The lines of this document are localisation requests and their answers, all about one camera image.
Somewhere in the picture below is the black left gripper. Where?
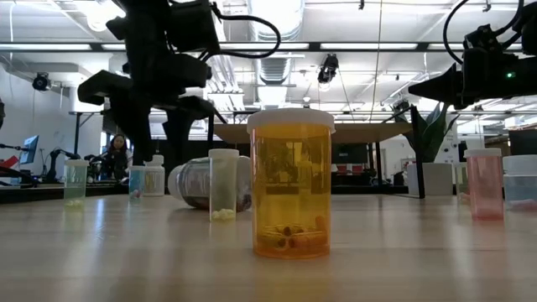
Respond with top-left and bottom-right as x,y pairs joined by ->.
77,0 -> 217,168

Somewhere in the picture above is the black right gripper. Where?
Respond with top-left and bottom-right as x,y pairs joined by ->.
409,46 -> 537,111

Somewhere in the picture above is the white plastic pill bottle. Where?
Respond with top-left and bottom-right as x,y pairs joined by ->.
143,154 -> 166,197

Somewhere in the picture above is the small blue pill vial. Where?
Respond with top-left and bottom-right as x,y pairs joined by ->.
128,164 -> 146,203

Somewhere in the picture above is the large gummy vitamin bottle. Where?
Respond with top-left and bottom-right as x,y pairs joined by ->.
167,155 -> 253,211

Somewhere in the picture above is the clear vial with pink pills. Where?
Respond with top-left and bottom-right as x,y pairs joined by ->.
455,162 -> 469,202

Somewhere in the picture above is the green tinted clear pill vial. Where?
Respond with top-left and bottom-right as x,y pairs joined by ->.
63,159 -> 90,207

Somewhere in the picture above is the clear vial with pale pills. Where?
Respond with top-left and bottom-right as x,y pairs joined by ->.
208,148 -> 240,222

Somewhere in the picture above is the green snake plant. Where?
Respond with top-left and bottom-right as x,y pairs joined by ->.
394,102 -> 461,164

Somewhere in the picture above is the person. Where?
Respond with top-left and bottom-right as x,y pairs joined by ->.
102,133 -> 133,184

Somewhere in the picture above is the white plant pot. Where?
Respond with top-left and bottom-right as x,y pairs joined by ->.
406,162 -> 454,196

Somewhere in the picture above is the large black screen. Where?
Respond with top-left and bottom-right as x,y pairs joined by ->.
508,128 -> 537,156

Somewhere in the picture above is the black background monitor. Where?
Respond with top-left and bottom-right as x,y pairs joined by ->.
331,143 -> 370,165

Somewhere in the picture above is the background computer monitor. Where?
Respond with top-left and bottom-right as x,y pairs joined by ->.
18,134 -> 40,165

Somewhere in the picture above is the large amber pill bottle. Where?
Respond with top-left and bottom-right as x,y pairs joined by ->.
246,107 -> 336,260

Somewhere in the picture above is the black ceiling light rail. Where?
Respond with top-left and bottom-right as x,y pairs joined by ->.
0,40 -> 537,54

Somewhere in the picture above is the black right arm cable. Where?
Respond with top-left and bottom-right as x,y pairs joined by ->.
441,0 -> 470,65

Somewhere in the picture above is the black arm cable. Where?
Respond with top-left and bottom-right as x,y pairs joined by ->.
441,0 -> 470,65
201,2 -> 283,60

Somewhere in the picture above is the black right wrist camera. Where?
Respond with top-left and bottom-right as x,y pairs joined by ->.
463,23 -> 504,54

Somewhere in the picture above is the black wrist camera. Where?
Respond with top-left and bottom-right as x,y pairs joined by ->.
463,23 -> 504,54
167,0 -> 222,54

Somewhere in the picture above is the black background table frame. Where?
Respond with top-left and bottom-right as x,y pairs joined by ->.
69,110 -> 108,157

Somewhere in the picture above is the wooden shelf with black frame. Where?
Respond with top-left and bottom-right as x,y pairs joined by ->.
207,104 -> 425,200

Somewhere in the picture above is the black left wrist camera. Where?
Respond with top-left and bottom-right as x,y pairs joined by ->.
167,0 -> 222,54

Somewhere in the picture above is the black hanging overhead camera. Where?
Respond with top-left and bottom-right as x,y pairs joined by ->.
317,53 -> 340,85

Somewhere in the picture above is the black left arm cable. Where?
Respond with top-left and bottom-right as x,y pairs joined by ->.
201,2 -> 283,60

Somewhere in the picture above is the silver ceiling duct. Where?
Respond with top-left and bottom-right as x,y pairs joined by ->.
247,0 -> 305,106

